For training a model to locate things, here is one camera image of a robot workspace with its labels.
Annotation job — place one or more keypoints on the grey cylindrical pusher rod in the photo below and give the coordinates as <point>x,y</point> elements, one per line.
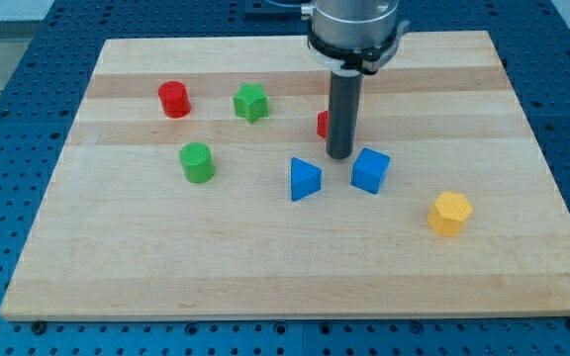
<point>343,110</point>

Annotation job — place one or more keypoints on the blue cube block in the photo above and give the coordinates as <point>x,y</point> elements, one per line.
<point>370,170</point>

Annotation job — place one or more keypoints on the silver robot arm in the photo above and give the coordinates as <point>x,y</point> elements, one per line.
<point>352,39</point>

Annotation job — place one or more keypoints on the blue triangle block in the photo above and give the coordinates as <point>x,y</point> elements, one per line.
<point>305,179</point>

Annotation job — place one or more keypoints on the red block behind rod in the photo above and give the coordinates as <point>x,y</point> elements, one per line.
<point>322,123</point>

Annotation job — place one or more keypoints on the green star block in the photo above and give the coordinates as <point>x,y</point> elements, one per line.
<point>251,102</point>

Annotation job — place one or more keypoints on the yellow hexagon block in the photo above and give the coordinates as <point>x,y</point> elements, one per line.
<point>448,213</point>

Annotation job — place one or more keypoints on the green cylinder block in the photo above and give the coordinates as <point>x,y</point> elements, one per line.
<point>197,162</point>

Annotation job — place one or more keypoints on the red cylinder block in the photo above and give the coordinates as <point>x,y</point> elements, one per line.
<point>174,99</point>

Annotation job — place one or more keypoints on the wooden board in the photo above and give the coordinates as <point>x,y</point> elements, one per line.
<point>121,234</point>

